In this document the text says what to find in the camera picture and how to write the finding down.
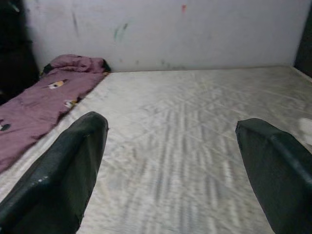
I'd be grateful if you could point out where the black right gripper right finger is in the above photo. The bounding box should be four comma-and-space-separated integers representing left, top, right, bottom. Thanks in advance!
235, 118, 312, 234

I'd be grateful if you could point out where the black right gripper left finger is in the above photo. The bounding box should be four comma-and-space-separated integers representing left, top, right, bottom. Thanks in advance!
0, 111, 108, 234

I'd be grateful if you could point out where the pink cartoon print blanket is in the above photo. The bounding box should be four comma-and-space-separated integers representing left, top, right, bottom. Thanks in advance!
0, 54, 112, 173

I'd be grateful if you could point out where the white quilted mattress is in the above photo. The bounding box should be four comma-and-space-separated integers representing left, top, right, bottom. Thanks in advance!
0, 64, 312, 234

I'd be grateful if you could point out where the dark clothes heap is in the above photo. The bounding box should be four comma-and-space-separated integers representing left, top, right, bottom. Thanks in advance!
0, 0, 41, 106

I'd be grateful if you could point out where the dark tufted headboard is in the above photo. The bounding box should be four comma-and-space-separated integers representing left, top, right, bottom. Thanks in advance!
293, 21, 312, 79

